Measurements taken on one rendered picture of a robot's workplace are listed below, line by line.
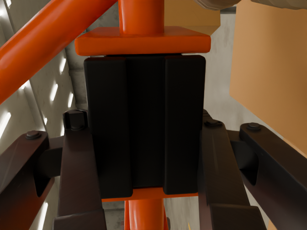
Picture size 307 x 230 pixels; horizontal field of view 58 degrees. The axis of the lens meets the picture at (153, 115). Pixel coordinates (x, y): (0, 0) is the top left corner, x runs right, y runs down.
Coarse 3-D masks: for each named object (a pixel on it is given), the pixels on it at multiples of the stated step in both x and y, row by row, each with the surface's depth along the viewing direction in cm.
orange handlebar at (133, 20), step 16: (128, 0) 12; (144, 0) 12; (160, 0) 13; (128, 16) 12; (144, 16) 12; (160, 16) 13; (128, 32) 13; (144, 32) 13; (160, 32) 13; (128, 208) 21; (144, 208) 16; (160, 208) 17; (128, 224) 19; (144, 224) 16; (160, 224) 17
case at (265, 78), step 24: (240, 24) 34; (264, 24) 28; (288, 24) 23; (240, 48) 34; (264, 48) 28; (288, 48) 24; (240, 72) 34; (264, 72) 28; (288, 72) 24; (240, 96) 34; (264, 96) 28; (288, 96) 24; (264, 120) 28; (288, 120) 24
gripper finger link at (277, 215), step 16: (240, 128) 13; (256, 128) 12; (256, 144) 11; (272, 144) 11; (288, 144) 11; (272, 160) 10; (288, 160) 10; (304, 160) 10; (256, 176) 12; (272, 176) 10; (288, 176) 9; (304, 176) 9; (256, 192) 12; (272, 192) 10; (288, 192) 9; (304, 192) 8; (272, 208) 10; (288, 208) 9; (304, 208) 8; (288, 224) 9; (304, 224) 8
